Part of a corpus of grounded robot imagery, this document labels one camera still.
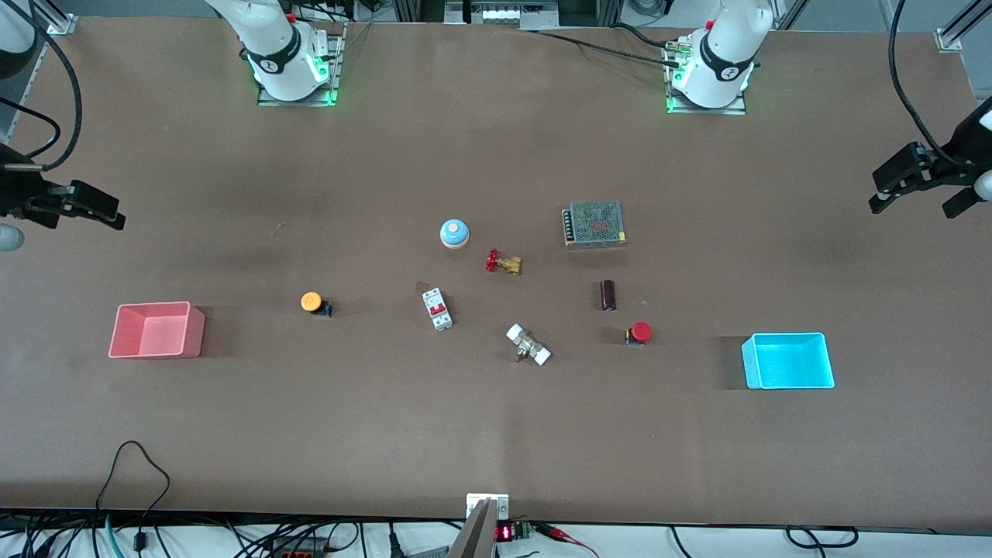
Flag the pink plastic bin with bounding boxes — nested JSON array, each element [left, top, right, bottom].
[[108, 301, 207, 360]]

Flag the cyan plastic bin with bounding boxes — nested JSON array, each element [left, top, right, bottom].
[[741, 332, 836, 390]]

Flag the metal mesh power supply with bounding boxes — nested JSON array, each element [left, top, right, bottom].
[[562, 200, 627, 249]]

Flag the white circuit breaker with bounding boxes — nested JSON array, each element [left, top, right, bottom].
[[422, 288, 454, 332]]

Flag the metal fitting white ends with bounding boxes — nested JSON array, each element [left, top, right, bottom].
[[505, 323, 553, 367]]

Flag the white power strip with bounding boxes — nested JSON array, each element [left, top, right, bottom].
[[446, 0, 560, 28]]

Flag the aluminium profile bar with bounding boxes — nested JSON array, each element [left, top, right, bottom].
[[447, 498, 499, 558]]

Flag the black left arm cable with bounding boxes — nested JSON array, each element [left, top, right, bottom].
[[888, 0, 962, 168]]

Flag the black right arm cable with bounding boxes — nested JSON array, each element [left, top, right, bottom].
[[0, 0, 84, 173]]

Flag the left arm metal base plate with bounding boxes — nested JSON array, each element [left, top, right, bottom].
[[664, 39, 749, 116]]

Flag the thin black looped cable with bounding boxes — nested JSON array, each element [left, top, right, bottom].
[[95, 440, 172, 553]]

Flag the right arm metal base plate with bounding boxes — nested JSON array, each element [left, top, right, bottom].
[[257, 23, 346, 108]]

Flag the black cable to arm base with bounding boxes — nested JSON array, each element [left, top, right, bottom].
[[515, 22, 687, 69]]

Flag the black coiled floor cable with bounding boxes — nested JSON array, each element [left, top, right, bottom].
[[785, 525, 859, 550]]

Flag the brass valve red handle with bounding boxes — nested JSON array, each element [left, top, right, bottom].
[[485, 248, 524, 277]]

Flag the white metal bracket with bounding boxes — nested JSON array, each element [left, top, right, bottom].
[[466, 493, 511, 522]]

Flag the red clip lead cable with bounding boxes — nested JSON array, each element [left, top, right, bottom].
[[535, 522, 599, 558]]

